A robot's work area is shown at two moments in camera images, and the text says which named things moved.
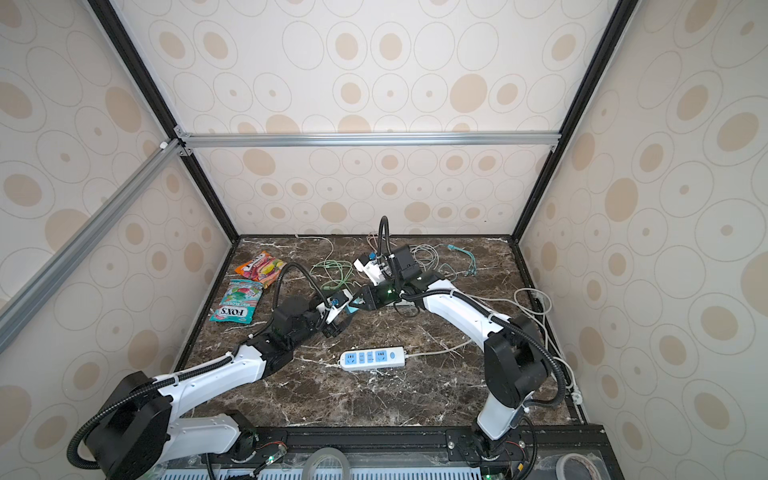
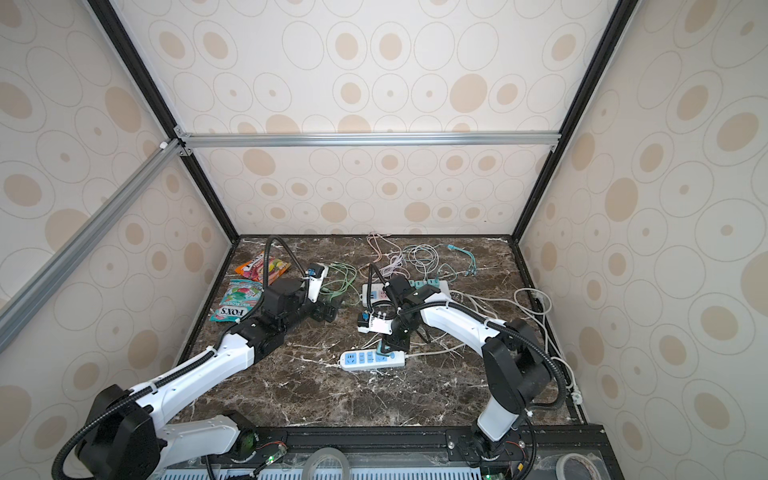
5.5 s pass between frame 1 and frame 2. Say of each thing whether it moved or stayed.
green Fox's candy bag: stayed
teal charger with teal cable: stayed
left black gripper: moved
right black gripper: moved
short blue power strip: stayed
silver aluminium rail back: stayed
